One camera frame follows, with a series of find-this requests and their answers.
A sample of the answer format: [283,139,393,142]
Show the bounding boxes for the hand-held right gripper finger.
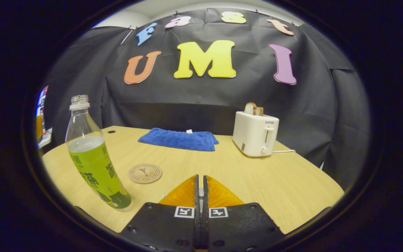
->
[119,174,202,252]
[201,174,287,252]

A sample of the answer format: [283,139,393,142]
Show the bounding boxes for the black backdrop cloth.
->
[42,8,372,189]

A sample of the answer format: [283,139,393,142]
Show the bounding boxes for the blue towel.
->
[138,127,219,152]

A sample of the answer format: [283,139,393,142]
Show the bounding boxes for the green label water bottle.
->
[65,94,135,212]

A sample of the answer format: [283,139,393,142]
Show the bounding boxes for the toast slices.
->
[244,102,264,116]

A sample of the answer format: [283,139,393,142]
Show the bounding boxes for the round wooden coaster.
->
[128,163,163,184]

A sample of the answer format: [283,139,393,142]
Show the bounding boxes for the white toaster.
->
[232,111,280,158]

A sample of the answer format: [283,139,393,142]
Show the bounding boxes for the computer monitor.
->
[35,86,49,118]

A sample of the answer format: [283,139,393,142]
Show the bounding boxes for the white side table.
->
[38,128,52,149]

